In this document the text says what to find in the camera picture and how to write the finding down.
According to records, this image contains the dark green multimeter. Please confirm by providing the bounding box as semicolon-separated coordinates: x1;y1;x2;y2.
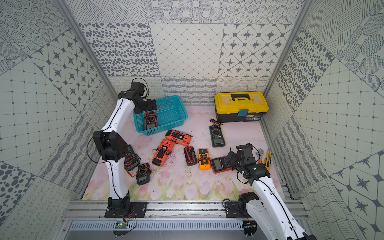
209;119;226;148

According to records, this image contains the black multimeter with red leads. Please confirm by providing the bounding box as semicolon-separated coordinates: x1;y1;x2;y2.
184;146;198;167

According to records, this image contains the orange multimeter with leads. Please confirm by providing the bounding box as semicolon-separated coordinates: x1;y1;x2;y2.
165;130;192;147

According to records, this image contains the orange black multimeter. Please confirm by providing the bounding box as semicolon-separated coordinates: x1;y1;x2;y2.
152;139;175;167

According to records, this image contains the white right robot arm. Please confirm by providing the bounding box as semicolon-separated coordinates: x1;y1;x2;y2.
222;143;316;240

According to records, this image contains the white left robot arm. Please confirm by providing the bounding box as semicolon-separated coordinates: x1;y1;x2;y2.
91;78;157;209

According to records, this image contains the red flat multimeter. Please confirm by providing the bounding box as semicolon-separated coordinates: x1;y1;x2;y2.
211;156;234;174

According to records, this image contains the teal plastic basket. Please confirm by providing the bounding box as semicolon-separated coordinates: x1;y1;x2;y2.
134;96;188;136

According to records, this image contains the yellow multimeter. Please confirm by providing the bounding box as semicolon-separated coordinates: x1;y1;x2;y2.
198;149;211;171

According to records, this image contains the green multimeter left side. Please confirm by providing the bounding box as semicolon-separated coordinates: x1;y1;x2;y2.
124;145;141;177

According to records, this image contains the small black multimeter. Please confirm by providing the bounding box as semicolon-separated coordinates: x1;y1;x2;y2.
136;163;151;186

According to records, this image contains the yellow black toolbox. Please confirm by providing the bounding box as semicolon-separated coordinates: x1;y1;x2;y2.
215;92;269;123

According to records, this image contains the adjustable wrench orange handle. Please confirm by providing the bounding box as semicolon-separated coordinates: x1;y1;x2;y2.
256;148;265;163

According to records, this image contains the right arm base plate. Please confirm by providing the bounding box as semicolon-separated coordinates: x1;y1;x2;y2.
223;201;250;218

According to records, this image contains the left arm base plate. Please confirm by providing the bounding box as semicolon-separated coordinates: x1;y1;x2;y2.
104;200;148;219

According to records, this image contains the aluminium mounting rail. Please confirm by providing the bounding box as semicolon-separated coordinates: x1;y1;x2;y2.
62;201;244;237

